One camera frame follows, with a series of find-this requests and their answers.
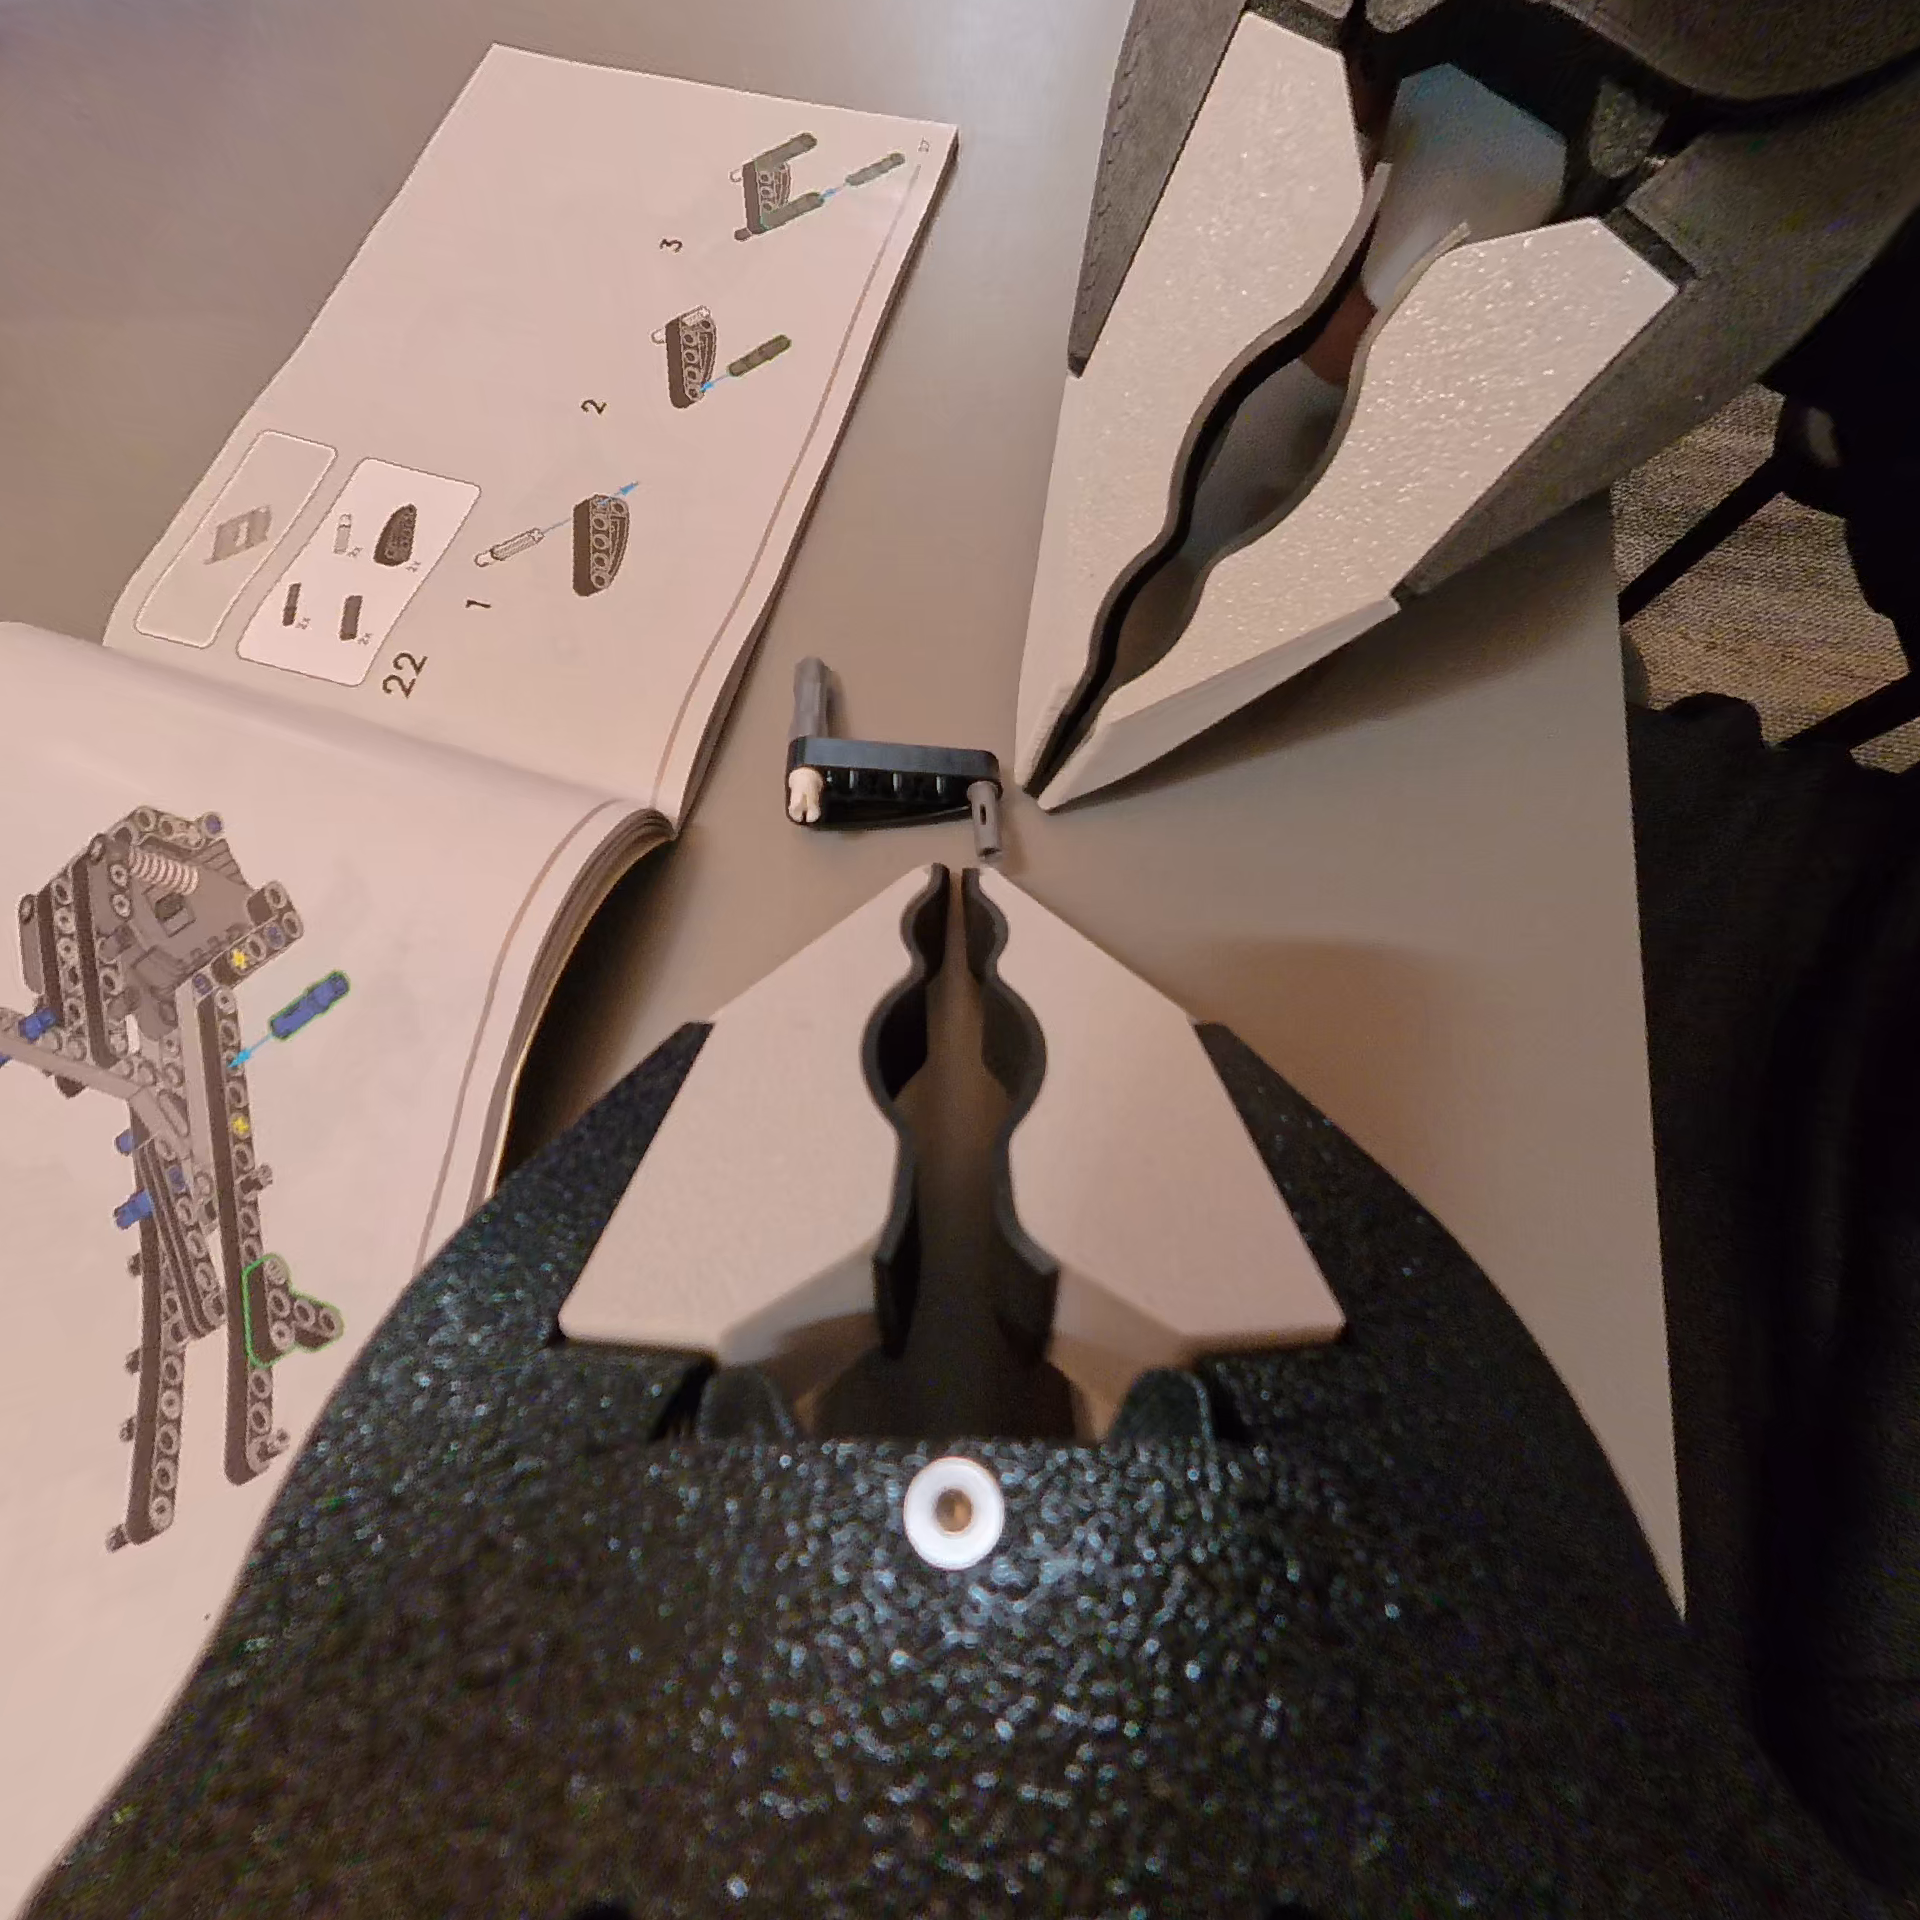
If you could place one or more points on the black toy brick beam with pins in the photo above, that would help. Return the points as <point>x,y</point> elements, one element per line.
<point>892,786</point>

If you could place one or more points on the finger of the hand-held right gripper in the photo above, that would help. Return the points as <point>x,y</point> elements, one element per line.
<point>1440,434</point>
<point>1201,300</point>

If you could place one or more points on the open building instruction booklet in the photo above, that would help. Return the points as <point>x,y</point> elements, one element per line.
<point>495,451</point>

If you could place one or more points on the black chair base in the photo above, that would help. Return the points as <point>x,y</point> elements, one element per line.
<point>1785,495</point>

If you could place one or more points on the person's dark trousers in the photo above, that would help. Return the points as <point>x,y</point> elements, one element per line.
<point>1785,1200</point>

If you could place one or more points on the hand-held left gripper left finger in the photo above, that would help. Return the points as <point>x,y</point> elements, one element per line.
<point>751,1141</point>

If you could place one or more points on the grey desk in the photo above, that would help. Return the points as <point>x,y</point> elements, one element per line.
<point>1348,975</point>

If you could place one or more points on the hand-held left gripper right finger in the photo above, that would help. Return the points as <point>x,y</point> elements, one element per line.
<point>1170,1185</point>

